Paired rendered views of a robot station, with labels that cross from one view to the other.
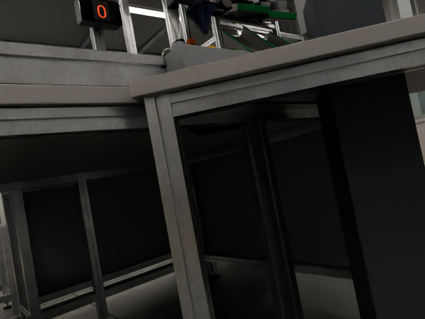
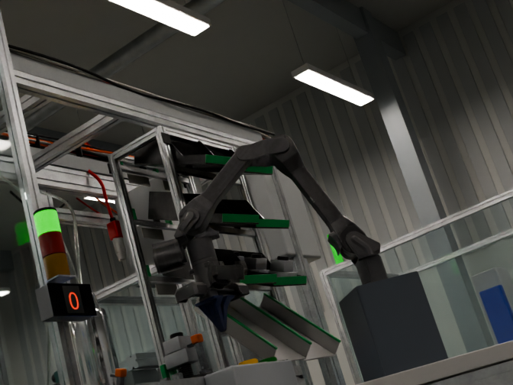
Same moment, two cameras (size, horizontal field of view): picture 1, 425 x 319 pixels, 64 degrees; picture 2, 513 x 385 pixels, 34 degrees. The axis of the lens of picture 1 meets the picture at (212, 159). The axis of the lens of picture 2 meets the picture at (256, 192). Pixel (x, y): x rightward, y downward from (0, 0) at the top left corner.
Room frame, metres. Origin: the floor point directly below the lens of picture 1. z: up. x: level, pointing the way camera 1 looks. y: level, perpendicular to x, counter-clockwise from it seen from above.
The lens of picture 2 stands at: (-0.77, 0.47, 0.77)
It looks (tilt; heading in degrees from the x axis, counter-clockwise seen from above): 18 degrees up; 338
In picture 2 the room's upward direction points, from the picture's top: 17 degrees counter-clockwise
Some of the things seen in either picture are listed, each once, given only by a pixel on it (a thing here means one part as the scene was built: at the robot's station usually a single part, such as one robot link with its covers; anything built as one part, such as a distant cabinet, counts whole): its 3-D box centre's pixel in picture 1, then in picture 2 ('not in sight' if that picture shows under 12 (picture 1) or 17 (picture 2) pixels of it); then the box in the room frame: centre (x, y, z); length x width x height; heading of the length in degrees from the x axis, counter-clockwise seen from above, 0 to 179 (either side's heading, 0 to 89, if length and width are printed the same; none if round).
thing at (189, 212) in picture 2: not in sight; (179, 241); (0.93, 0.00, 1.27); 0.12 x 0.08 x 0.11; 72
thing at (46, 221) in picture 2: not in sight; (47, 224); (0.99, 0.25, 1.38); 0.05 x 0.05 x 0.05
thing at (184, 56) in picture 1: (211, 65); (253, 382); (0.79, -0.04, 0.93); 0.21 x 0.07 x 0.06; 129
